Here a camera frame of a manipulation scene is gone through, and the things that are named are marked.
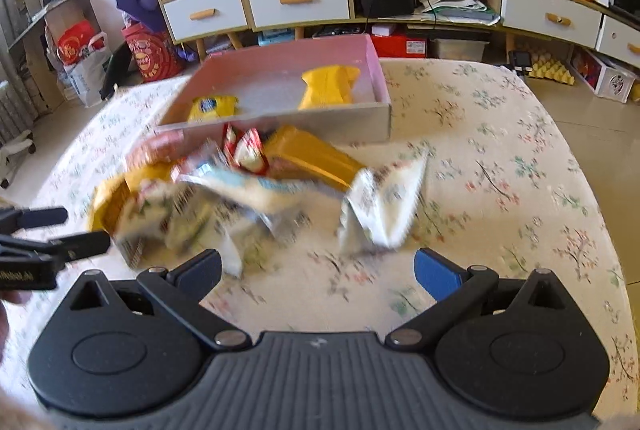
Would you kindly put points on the white and blue snack packet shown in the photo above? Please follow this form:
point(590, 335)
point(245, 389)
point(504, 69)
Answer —
point(240, 192)

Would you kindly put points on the red snack packet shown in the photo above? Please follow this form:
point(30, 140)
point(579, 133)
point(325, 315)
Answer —
point(252, 152)
point(229, 145)

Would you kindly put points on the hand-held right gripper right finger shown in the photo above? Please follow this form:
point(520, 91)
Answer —
point(437, 275)

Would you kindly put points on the pink snack packet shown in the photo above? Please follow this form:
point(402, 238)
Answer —
point(155, 150)

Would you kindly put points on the white and red patterned box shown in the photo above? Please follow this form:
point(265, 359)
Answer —
point(602, 77)

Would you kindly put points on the office chair base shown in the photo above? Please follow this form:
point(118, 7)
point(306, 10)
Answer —
point(17, 150)

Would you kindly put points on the floral tablecloth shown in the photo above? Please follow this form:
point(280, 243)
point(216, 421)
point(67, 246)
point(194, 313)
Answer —
point(500, 160)

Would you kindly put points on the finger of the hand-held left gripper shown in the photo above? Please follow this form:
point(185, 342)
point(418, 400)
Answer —
point(85, 244)
point(45, 217)

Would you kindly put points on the gold snack packet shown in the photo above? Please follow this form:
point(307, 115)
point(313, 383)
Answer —
point(310, 157)

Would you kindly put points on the white and green snack packet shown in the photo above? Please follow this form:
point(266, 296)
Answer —
point(165, 225)

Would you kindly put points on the yellow egg tray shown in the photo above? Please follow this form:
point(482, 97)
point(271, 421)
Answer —
point(550, 71)

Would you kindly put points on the red shoe box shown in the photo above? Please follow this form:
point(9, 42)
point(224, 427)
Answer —
point(400, 46)

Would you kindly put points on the red gift bag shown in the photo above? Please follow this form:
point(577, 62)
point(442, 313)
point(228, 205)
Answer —
point(150, 55)

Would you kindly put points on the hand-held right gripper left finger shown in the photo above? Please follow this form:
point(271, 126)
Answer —
point(197, 272)

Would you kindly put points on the mustard yellow snack packet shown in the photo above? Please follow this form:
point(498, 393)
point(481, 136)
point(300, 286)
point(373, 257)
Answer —
point(107, 205)

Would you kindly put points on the clear storage box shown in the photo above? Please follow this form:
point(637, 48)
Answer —
point(460, 49)

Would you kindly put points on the black board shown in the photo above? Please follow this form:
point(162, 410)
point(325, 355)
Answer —
point(116, 70)

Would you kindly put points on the black device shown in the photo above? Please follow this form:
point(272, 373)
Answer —
point(521, 61)

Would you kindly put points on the small yellow blue-label packet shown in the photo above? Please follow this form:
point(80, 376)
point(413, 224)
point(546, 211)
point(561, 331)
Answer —
point(212, 107)

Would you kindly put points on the pink cardboard box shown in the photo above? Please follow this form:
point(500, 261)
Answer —
point(300, 126)

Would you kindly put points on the white crinkled snack packet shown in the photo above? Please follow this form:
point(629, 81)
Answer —
point(380, 205)

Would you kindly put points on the large yellow snack packet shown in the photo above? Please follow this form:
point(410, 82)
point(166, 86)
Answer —
point(327, 87)

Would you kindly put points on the white and red shopping bag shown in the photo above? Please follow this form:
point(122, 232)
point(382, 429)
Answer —
point(85, 65)

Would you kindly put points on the pile of papers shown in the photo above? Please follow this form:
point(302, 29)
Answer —
point(455, 2)

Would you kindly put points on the blue lidded storage box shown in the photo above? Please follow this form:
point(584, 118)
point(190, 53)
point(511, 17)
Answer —
point(277, 39)

